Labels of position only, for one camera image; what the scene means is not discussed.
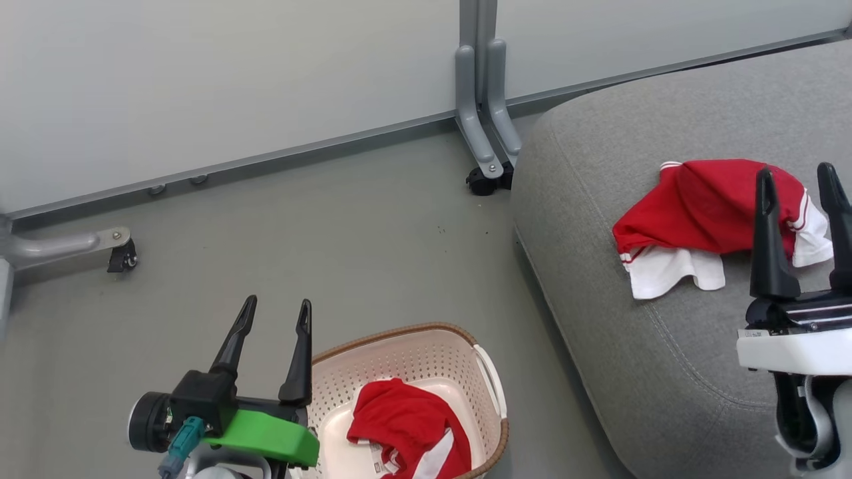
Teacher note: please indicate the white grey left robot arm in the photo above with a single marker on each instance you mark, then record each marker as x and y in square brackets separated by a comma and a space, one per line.
[219, 469]

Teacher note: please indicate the round grey rail bolt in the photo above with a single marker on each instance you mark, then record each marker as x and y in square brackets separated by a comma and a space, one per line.
[156, 189]
[198, 179]

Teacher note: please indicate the black caster wheel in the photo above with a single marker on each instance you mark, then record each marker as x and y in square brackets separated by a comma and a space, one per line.
[123, 258]
[480, 183]

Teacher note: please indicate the grey double partition foot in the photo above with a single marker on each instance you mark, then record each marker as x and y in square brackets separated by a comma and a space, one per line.
[479, 126]

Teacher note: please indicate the grey fabric cushion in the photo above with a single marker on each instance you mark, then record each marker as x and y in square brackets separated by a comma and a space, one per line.
[632, 366]

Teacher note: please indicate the black and green left gripper body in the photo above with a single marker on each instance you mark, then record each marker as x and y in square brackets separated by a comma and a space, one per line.
[266, 432]

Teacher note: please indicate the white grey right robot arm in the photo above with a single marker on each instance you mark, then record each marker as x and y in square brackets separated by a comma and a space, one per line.
[809, 426]

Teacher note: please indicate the red garment with white stripes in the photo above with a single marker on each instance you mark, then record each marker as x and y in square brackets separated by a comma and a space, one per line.
[399, 412]

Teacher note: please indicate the grey table leg frame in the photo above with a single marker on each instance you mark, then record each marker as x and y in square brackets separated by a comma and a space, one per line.
[469, 20]

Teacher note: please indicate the grey single partition foot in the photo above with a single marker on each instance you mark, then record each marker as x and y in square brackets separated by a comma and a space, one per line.
[53, 246]

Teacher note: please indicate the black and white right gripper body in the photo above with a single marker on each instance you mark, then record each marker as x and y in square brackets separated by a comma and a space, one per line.
[799, 349]

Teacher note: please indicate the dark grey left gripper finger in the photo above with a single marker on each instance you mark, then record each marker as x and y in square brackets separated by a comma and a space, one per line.
[233, 342]
[298, 372]

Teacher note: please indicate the cream perforated laundry basket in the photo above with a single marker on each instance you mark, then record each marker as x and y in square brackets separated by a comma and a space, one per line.
[413, 352]

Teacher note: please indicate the red and white shirt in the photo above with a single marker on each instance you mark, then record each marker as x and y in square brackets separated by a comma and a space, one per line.
[699, 206]

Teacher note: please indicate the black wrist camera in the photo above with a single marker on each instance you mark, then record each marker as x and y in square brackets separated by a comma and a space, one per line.
[148, 422]

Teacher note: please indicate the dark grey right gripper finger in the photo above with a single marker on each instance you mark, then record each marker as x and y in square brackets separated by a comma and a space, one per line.
[771, 253]
[842, 233]

